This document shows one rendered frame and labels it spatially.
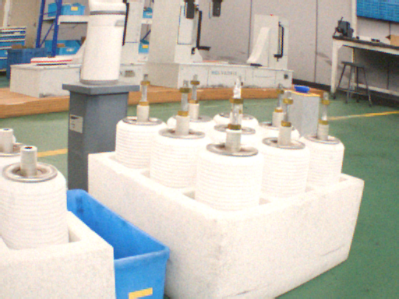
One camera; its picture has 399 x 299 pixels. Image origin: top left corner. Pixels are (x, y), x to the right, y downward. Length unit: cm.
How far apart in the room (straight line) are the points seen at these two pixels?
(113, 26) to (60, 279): 69
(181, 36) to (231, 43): 387
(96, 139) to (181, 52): 239
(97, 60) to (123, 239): 45
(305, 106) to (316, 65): 526
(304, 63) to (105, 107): 550
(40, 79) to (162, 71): 115
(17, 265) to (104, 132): 64
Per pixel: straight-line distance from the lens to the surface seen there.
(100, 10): 105
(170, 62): 335
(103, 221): 81
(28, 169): 51
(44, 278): 49
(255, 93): 385
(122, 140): 84
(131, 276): 64
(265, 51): 434
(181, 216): 67
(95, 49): 105
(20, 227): 50
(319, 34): 631
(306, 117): 108
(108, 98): 104
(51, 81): 266
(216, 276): 64
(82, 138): 105
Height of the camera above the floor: 40
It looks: 13 degrees down
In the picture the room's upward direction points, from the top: 5 degrees clockwise
